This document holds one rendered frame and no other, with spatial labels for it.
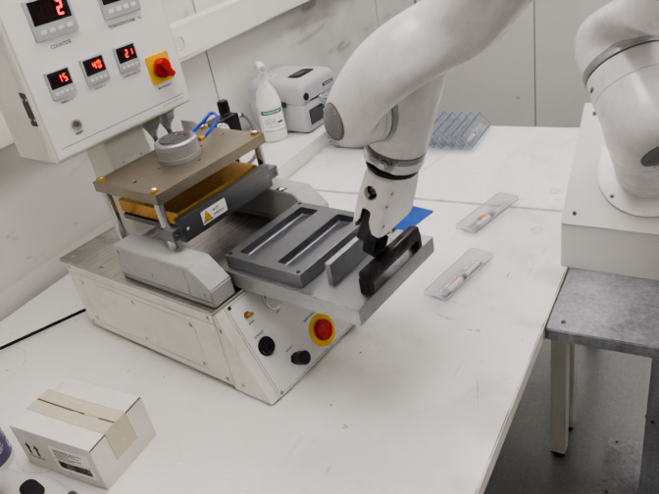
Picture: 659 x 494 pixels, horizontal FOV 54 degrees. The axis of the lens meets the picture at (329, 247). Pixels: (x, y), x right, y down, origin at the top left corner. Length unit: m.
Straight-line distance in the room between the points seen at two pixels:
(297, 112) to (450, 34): 1.42
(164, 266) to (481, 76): 2.65
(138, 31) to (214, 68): 0.86
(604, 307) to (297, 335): 0.56
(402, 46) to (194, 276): 0.54
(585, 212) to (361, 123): 0.67
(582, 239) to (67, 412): 0.98
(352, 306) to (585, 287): 0.55
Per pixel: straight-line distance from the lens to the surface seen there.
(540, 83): 3.48
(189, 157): 1.19
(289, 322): 1.16
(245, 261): 1.06
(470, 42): 0.72
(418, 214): 1.61
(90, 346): 1.45
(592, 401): 2.17
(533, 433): 2.06
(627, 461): 2.01
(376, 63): 0.73
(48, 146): 1.24
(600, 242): 1.34
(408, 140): 0.84
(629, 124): 0.93
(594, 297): 1.30
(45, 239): 1.75
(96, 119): 1.28
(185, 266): 1.08
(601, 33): 0.96
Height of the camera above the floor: 1.51
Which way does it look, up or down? 30 degrees down
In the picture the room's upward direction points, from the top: 11 degrees counter-clockwise
